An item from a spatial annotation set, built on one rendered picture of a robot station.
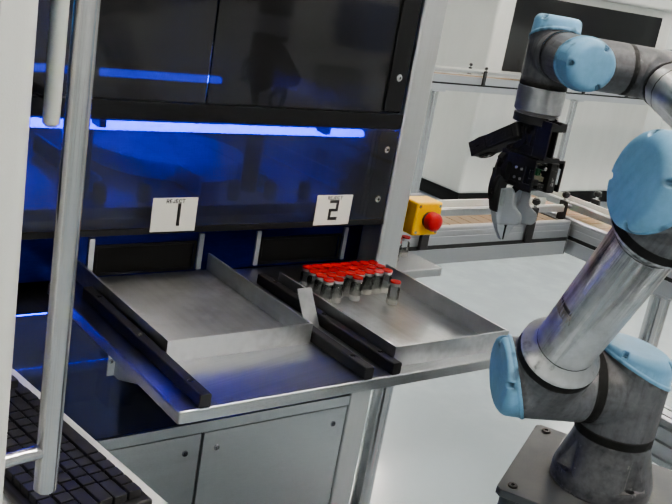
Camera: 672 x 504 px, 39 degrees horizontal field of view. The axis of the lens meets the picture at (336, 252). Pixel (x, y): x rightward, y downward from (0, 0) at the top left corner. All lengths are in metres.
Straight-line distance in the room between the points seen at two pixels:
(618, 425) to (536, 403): 0.14
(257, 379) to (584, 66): 0.64
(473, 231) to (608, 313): 1.08
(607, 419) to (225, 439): 0.79
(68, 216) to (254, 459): 1.09
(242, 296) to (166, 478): 0.40
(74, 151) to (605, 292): 0.64
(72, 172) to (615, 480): 0.90
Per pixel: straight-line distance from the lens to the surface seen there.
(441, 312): 1.79
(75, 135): 0.94
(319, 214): 1.80
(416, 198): 1.98
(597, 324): 1.23
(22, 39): 0.89
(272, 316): 1.62
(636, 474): 1.48
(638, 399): 1.42
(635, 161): 1.09
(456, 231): 2.22
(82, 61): 0.93
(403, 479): 2.99
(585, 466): 1.46
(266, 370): 1.42
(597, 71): 1.40
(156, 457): 1.83
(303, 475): 2.07
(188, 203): 1.63
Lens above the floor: 1.48
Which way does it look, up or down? 17 degrees down
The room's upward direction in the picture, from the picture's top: 10 degrees clockwise
